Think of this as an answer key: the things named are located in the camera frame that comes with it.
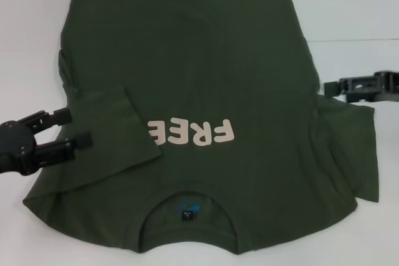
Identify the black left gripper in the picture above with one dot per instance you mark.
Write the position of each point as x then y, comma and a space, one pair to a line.
17, 144

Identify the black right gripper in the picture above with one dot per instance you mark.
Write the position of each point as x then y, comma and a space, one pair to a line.
389, 88

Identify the dark green FREE t-shirt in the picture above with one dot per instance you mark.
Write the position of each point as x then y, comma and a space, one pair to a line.
218, 60

